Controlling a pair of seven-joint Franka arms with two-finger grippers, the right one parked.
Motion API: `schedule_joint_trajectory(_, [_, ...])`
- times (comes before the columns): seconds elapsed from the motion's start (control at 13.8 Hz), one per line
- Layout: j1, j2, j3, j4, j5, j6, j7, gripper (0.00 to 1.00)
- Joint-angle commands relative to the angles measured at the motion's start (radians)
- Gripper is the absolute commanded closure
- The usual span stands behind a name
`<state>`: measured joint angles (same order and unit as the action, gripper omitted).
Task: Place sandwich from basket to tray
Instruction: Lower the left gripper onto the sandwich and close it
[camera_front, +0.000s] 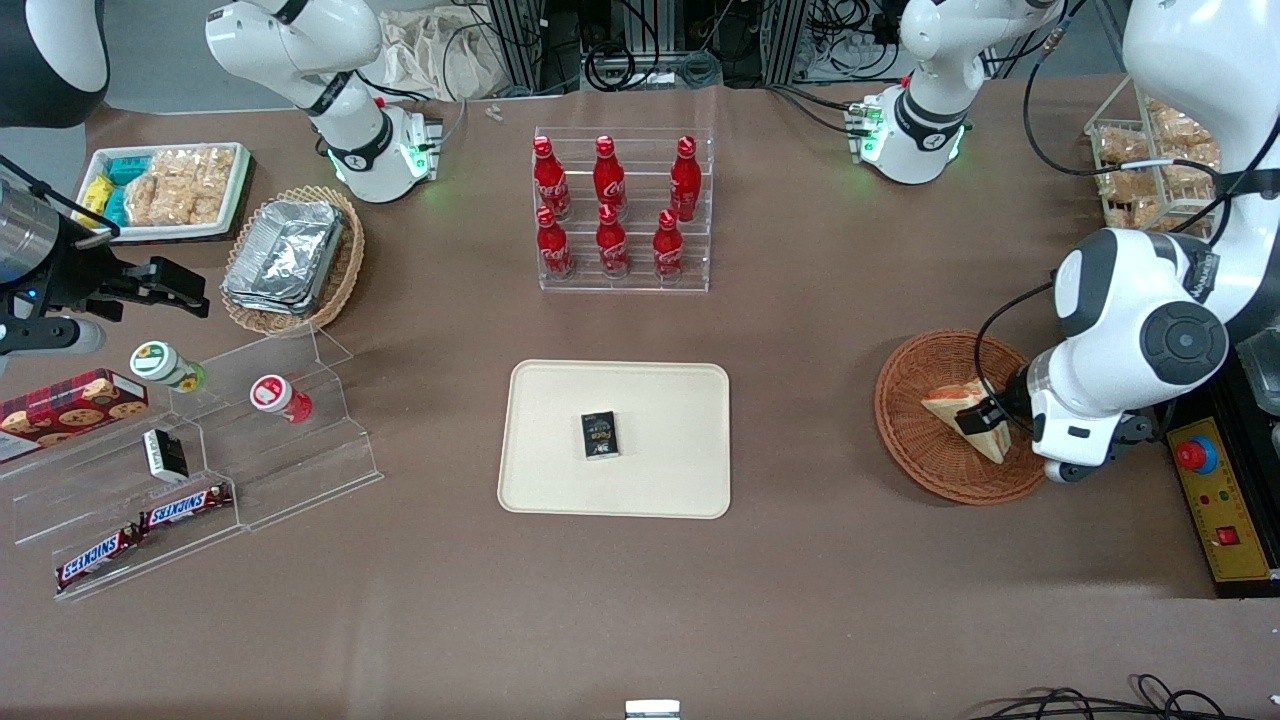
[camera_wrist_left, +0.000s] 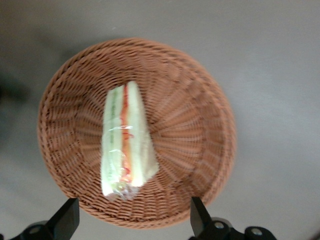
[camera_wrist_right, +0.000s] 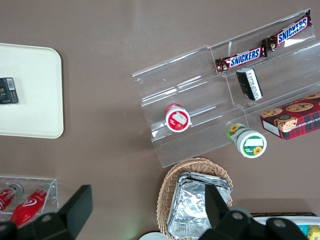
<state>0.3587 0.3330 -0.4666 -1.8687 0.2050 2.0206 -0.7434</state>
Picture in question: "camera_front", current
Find beige plastic tray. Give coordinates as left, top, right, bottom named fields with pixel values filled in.
left=497, top=359, right=732, bottom=520

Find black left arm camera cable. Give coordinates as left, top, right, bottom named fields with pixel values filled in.
left=974, top=0, right=1280, bottom=421

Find black cable bundle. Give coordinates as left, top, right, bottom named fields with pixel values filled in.
left=972, top=674, right=1280, bottom=720

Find white rectangular snack tray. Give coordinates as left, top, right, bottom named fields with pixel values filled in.
left=79, top=142, right=253, bottom=243

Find light oval wicker basket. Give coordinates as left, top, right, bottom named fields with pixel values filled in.
left=221, top=185, right=367, bottom=337

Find black countertop appliance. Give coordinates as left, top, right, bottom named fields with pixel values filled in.
left=1150, top=335, right=1280, bottom=601

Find aluminium foil container stack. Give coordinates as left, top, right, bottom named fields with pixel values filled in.
left=221, top=197, right=349, bottom=317

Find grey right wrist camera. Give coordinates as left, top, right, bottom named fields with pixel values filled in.
left=0, top=314, right=107, bottom=377

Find beige cloth bag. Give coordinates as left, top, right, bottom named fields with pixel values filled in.
left=379, top=8, right=512, bottom=102

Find red cola bottle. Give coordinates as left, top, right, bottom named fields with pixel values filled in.
left=652, top=208, right=687, bottom=284
left=592, top=135, right=629, bottom=217
left=532, top=136, right=574, bottom=222
left=595, top=204, right=632, bottom=280
left=535, top=206, right=577, bottom=282
left=669, top=135, right=704, bottom=224

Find triangular sandwich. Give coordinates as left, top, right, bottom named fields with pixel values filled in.
left=921, top=377, right=1014, bottom=465

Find red lid drink bottle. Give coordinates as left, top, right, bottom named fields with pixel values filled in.
left=249, top=374, right=314, bottom=425

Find brown wicker basket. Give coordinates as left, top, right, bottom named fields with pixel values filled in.
left=874, top=330, right=1053, bottom=506

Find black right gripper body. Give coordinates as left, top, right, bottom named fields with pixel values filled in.
left=40, top=222, right=128, bottom=321

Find tangled background cables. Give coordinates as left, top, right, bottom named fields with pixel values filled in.
left=583, top=0, right=727, bottom=94

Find yellow emergency stop box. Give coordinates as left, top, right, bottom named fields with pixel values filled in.
left=1166, top=416, right=1277, bottom=585

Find bagged fried snack pack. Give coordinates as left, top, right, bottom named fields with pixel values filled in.
left=1108, top=195, right=1177, bottom=236
left=1158, top=138, right=1225, bottom=193
left=1094, top=165, right=1161, bottom=203
left=1148, top=100, right=1213, bottom=147
left=1094, top=126, right=1152, bottom=169

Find clear acrylic bottle rack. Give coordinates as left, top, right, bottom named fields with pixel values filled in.
left=532, top=126, right=717, bottom=294

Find black and white small box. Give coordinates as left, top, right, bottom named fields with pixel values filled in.
left=142, top=427, right=190, bottom=484

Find black arm base cables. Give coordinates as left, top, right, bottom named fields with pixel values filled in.
left=764, top=82, right=863, bottom=137

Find green lid drink bottle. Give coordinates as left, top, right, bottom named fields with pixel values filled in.
left=129, top=340, right=207, bottom=394

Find white wire rack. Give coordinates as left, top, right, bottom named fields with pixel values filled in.
left=1084, top=72, right=1243, bottom=243

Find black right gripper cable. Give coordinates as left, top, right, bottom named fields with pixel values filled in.
left=0, top=154, right=122, bottom=246

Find aluminium frame post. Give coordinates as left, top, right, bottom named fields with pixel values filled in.
left=764, top=0, right=810, bottom=84
left=488, top=0, right=547, bottom=92

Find clear rice cracker pack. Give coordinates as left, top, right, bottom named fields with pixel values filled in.
left=190, top=172, right=235, bottom=226
left=150, top=147, right=237, bottom=191
left=124, top=172, right=196, bottom=228

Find clear acrylic step shelf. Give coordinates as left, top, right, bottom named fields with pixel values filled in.
left=0, top=324, right=385, bottom=602

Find snickers chocolate bar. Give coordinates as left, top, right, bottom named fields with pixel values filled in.
left=54, top=524, right=147, bottom=592
left=137, top=482, right=235, bottom=532

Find small black snack box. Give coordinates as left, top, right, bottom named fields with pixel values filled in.
left=581, top=410, right=622, bottom=461

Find steel appliance pan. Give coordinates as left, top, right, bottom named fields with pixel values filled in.
left=1242, top=344, right=1280, bottom=417

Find red cookie box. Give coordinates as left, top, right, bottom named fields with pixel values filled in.
left=0, top=368, right=150, bottom=464

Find white power strip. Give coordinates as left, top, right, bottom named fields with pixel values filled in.
left=800, top=28, right=903, bottom=83

